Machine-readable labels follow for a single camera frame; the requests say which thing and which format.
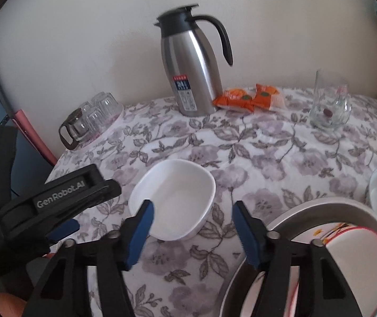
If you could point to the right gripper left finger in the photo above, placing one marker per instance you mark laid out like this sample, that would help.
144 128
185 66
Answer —
62 290

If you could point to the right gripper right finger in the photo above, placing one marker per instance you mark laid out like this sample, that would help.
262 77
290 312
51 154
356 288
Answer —
322 288

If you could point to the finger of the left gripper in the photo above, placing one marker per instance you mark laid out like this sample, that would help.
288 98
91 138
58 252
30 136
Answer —
57 230
44 210

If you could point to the strawberry pattern bowl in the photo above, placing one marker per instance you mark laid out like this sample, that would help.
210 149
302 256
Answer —
355 253

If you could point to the white square bowl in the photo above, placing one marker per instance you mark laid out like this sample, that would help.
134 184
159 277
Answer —
182 193

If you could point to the white plate yellow flowers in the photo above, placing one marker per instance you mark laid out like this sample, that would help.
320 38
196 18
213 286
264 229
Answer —
324 232

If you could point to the person's left hand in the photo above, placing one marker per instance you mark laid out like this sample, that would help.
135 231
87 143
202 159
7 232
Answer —
11 306

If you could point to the small clear glass cup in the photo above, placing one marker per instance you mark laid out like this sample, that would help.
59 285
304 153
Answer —
109 107

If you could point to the floral fleece tablecloth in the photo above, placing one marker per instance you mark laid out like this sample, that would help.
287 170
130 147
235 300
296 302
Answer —
270 161

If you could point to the clear glass mug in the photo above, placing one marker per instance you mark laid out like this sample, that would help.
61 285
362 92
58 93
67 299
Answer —
331 107

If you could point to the orange snack packet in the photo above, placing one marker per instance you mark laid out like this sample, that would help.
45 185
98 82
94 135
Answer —
235 99
269 98

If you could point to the stainless steel thermos jug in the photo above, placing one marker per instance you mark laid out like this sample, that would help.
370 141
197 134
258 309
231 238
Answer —
189 61

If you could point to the glass teapot black handle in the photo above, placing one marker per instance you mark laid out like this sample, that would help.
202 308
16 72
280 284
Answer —
77 128

